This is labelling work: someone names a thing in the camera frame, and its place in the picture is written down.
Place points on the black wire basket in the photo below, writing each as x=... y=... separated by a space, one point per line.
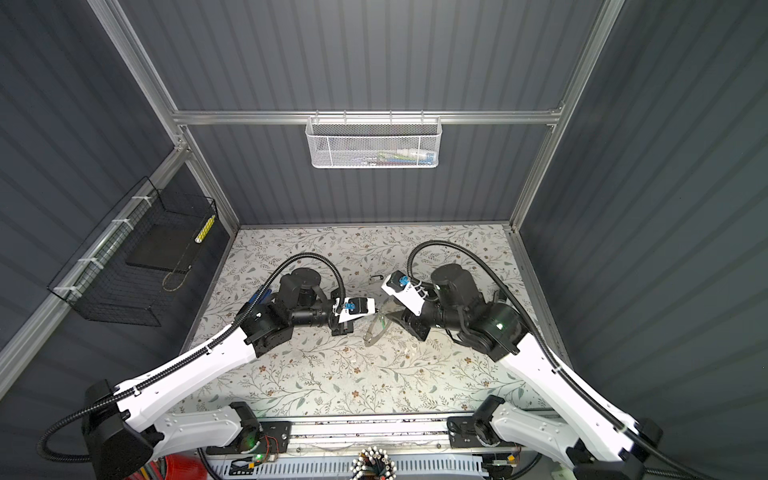
x=132 y=271

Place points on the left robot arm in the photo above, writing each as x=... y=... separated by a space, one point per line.
x=121 y=428

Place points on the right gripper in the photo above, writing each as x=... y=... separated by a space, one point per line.
x=410 y=322

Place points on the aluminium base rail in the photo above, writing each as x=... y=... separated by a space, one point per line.
x=452 y=432

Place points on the white wire basket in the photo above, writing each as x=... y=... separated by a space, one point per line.
x=397 y=145

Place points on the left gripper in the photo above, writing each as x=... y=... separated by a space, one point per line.
x=343 y=329

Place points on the red pencil cup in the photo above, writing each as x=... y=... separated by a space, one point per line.
x=176 y=467

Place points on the blue stapler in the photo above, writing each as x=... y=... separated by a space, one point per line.
x=258 y=298

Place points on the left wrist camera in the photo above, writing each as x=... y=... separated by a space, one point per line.
x=354 y=308

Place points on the bundle of markers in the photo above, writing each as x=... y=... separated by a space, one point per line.
x=373 y=463

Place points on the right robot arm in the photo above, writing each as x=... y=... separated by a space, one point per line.
x=593 y=438

